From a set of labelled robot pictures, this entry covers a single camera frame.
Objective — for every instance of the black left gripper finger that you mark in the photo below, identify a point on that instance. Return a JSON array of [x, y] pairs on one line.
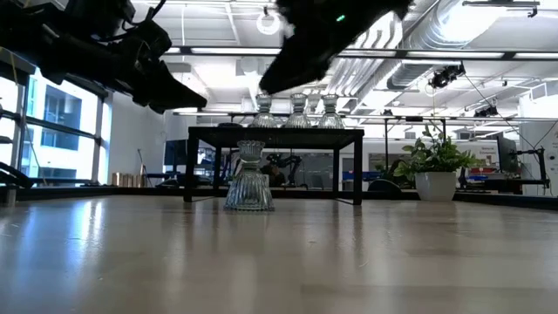
[[174, 89], [161, 106]]

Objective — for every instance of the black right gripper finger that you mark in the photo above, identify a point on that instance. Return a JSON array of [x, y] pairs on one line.
[[292, 59], [301, 72]]

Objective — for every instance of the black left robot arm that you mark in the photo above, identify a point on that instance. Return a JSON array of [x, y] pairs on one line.
[[26, 39]]

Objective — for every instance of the black background robot arm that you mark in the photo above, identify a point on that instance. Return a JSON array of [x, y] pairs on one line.
[[285, 159]]

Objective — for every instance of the long ceiling light bar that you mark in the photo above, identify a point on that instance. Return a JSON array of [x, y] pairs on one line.
[[226, 51], [205, 114]]

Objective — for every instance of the black computer monitor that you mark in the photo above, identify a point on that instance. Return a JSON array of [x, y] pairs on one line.
[[505, 154], [175, 152]]

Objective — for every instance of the black perforated metal shelf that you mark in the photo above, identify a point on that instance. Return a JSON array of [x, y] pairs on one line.
[[305, 137]]

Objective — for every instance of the copper metal canisters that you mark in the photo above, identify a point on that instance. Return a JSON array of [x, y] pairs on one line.
[[126, 179]]

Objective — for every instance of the person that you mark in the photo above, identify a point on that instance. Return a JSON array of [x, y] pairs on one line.
[[280, 176]]

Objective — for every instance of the black office chair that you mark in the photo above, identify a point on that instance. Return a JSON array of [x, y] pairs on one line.
[[383, 186]]

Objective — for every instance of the green plant in white pot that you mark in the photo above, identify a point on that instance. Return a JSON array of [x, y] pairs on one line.
[[436, 185]]

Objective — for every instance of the silver ventilation duct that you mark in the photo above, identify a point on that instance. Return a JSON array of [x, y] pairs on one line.
[[407, 74]]

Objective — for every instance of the black metal table frame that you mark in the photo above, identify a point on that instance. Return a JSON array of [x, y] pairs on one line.
[[314, 194]]

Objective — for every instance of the black hanging ceiling camera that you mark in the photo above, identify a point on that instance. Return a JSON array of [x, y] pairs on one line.
[[444, 76], [486, 112]]

